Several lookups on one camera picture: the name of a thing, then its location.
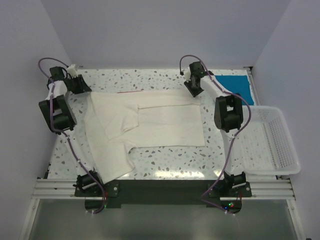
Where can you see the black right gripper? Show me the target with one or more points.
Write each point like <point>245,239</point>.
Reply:
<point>194,93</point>

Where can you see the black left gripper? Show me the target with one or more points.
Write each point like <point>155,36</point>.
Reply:
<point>82,86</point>

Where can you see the white t shirt red print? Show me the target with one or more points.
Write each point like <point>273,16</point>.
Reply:
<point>115,123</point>

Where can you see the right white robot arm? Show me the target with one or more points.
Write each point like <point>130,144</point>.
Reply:
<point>228,118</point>

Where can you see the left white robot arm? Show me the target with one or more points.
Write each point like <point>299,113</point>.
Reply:
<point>61,120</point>

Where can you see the folded blue t shirt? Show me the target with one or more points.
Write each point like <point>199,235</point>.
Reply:
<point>238,84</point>

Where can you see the white plastic basket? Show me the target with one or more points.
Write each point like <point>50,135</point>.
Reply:
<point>266,144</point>

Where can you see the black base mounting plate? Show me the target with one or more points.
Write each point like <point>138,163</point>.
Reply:
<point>117,193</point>

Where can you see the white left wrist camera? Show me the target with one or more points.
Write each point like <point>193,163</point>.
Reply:
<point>72,70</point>

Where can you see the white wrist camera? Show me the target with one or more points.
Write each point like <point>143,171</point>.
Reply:
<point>72,70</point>
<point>186,74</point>

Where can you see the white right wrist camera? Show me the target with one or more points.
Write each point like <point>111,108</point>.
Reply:
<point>186,74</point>

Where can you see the aluminium rail frame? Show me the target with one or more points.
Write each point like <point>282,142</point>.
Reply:
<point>269,214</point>

